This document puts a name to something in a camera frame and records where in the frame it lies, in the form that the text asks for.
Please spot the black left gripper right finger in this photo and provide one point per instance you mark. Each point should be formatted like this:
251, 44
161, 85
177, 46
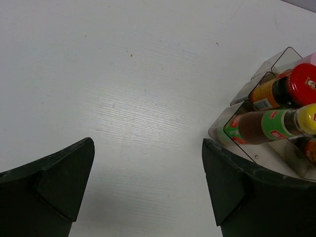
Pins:
249, 200

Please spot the yellow cap sauce bottle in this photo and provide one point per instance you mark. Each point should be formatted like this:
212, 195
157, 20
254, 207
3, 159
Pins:
259, 127

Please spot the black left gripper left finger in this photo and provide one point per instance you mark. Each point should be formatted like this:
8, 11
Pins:
43, 198

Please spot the clear tiered organizer rack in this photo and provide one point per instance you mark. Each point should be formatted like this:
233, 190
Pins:
279, 156

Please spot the red lid chili jar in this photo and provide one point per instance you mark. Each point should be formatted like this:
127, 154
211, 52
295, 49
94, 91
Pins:
307, 145

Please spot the pink cap spice shaker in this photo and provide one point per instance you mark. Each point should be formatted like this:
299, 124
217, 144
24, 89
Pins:
311, 59

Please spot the red lid dark sauce jar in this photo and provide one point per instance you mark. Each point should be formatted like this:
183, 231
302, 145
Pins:
293, 88

